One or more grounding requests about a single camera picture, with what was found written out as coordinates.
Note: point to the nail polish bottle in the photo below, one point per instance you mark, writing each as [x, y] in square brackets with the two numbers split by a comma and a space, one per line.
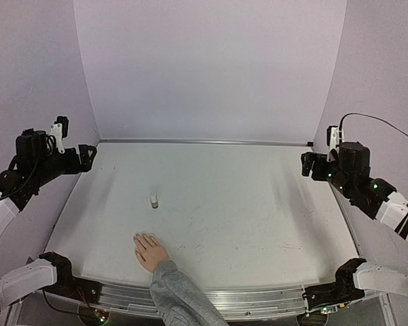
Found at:
[154, 201]

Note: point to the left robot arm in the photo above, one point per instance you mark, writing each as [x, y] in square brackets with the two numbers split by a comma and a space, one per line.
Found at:
[40, 158]

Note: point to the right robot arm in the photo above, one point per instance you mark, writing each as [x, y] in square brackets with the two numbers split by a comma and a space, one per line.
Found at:
[347, 169]

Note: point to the mannequin hand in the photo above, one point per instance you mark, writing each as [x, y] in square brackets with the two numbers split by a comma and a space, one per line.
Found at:
[149, 252]

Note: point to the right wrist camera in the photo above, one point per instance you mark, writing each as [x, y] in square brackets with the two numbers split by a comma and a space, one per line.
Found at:
[334, 137]

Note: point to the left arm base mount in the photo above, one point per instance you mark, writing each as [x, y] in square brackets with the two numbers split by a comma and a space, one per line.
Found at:
[76, 288]

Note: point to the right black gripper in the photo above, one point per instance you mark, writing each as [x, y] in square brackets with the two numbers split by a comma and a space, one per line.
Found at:
[317, 167]

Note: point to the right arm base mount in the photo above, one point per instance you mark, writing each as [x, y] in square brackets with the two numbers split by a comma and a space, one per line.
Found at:
[321, 296]

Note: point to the aluminium front rail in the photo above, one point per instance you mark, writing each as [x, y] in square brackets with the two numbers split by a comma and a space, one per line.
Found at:
[233, 305]

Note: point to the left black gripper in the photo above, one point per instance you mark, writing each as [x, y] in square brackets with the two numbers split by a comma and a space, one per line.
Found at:
[75, 166]

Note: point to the grey sleeved forearm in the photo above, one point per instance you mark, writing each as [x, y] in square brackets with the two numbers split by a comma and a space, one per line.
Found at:
[179, 301]

